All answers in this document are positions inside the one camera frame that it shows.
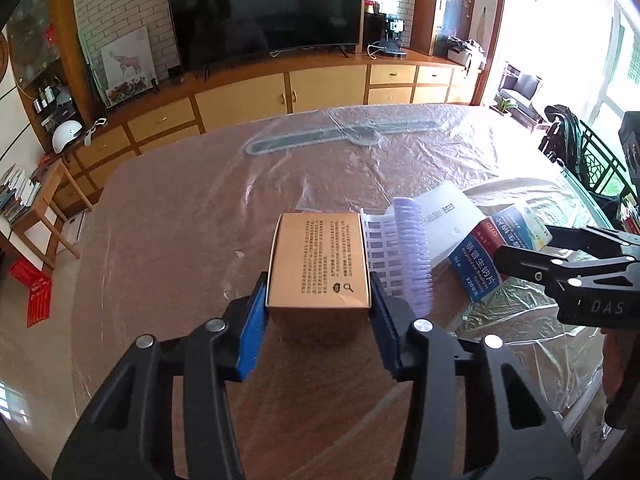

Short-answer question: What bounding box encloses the purple white pill tray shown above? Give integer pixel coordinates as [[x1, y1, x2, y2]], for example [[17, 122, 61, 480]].
[[361, 197, 433, 318]]

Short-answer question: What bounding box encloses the brown cardboard box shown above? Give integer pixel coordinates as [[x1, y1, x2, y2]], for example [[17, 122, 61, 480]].
[[267, 212, 371, 346]]

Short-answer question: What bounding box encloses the blue white medicine carton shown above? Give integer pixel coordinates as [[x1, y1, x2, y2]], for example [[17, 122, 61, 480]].
[[449, 202, 552, 304]]

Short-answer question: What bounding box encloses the white plastic box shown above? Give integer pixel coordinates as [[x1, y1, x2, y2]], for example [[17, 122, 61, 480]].
[[413, 181, 486, 266]]

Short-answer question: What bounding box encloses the person right hand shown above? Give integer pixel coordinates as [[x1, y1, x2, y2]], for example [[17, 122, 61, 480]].
[[601, 328, 639, 403]]

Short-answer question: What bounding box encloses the black folded stroller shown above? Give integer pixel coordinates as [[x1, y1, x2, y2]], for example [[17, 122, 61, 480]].
[[539, 104, 588, 181]]

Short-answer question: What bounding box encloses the potted green plant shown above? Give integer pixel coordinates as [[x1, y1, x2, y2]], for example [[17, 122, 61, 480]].
[[491, 96, 518, 116]]

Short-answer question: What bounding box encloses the grey armchair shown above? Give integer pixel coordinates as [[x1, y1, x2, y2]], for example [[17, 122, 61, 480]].
[[498, 64, 542, 127]]

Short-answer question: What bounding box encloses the wooden tv cabinet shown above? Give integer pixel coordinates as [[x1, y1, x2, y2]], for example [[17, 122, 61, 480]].
[[53, 52, 480, 212]]

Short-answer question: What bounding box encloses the small wooden side table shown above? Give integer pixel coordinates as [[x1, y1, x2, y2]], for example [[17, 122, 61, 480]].
[[11, 159, 93, 270]]

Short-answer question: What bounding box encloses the white dome helmet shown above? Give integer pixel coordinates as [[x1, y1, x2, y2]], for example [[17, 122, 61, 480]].
[[52, 119, 82, 154]]

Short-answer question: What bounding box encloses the black coffee machine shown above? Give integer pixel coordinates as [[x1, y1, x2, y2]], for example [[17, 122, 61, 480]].
[[378, 14, 407, 58]]

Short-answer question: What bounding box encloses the horse picture on canvas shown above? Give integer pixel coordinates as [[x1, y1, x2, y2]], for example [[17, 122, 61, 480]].
[[101, 26, 157, 107]]

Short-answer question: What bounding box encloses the black flat screen television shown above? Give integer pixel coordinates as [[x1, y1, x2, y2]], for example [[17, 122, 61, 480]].
[[168, 0, 362, 72]]

